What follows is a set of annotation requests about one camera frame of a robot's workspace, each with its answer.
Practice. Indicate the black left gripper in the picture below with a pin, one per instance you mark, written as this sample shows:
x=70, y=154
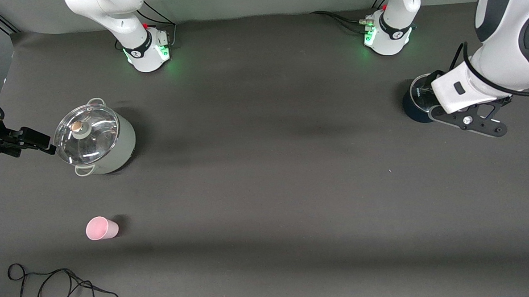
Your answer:
x=413, y=101

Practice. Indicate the pink plastic cup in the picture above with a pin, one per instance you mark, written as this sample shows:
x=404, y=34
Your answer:
x=100, y=229

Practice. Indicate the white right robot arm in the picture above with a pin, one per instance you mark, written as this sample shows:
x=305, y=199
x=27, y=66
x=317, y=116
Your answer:
x=125, y=20

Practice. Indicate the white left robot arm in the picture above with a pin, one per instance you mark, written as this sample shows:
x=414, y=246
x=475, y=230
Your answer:
x=501, y=58

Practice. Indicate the glass lid with blue knob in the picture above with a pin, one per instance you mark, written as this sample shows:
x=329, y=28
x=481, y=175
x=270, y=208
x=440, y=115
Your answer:
x=418, y=95

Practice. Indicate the dark blue saucepan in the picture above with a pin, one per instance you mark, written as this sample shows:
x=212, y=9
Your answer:
x=412, y=113

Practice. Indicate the grey-green cooking pot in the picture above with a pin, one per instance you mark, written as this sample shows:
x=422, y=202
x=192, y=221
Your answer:
x=121, y=146

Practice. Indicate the dark grey table mat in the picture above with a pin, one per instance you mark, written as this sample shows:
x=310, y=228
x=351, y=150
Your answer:
x=266, y=188

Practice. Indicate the black diagonal rail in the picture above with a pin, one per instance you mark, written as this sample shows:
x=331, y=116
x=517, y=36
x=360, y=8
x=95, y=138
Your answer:
x=4, y=22

